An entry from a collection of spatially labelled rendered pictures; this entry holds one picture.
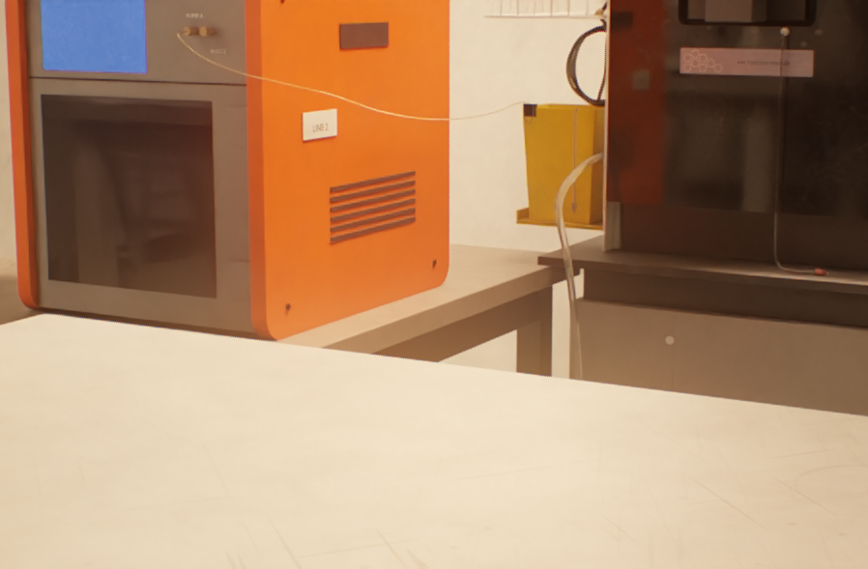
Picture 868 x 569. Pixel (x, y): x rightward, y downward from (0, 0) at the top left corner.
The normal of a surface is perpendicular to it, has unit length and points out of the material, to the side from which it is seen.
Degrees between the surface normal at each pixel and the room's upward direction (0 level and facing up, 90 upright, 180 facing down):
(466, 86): 90
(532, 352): 90
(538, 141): 93
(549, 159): 93
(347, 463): 0
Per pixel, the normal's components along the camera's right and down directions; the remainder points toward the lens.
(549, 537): 0.00, -0.98
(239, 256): -0.48, 0.16
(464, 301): 0.88, 0.09
